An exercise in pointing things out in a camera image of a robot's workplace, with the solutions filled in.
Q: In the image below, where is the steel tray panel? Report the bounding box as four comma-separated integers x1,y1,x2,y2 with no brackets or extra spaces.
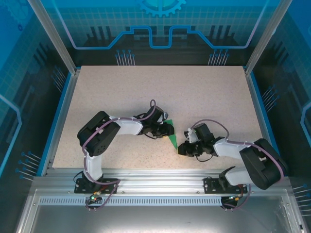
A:
14,189,307,233

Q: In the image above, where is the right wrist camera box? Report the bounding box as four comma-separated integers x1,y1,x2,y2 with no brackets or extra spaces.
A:
183,129,198,144

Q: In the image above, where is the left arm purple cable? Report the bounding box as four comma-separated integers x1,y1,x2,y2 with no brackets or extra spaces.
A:
82,99,121,212

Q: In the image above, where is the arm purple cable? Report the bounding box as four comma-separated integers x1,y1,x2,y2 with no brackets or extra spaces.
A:
190,118,284,211
82,99,121,212

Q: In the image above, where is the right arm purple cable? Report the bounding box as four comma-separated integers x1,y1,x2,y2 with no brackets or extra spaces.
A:
190,118,284,211

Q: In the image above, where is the aluminium front rail beam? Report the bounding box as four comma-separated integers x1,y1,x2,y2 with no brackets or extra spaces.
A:
33,168,291,195

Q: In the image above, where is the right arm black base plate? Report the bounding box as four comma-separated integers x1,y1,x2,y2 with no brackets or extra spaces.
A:
203,176,248,194

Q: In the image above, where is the slotted grey cable duct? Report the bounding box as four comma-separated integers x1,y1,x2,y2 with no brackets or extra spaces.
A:
38,197,246,207

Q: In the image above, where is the right aluminium side rail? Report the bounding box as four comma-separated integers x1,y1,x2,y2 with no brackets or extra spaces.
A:
243,67,280,177

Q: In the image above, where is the aluminium side rail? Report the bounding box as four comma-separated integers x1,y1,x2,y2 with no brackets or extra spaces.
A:
41,69,81,177
243,67,280,177

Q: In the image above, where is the left aluminium side rail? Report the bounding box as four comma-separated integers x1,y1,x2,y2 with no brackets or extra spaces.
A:
41,69,81,177

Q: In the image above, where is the left cable connector with LED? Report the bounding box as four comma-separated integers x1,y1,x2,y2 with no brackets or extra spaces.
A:
88,191,102,203

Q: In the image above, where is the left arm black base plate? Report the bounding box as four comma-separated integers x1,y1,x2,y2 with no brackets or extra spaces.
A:
74,178,119,194

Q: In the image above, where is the right aluminium frame post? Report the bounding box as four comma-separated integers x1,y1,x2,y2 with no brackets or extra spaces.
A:
244,0,294,75

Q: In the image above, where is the aluminium frame post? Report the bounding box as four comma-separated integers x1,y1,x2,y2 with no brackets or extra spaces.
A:
26,0,81,75
244,0,294,75

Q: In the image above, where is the left aluminium frame post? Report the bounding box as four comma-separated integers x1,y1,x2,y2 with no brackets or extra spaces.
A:
26,0,81,75

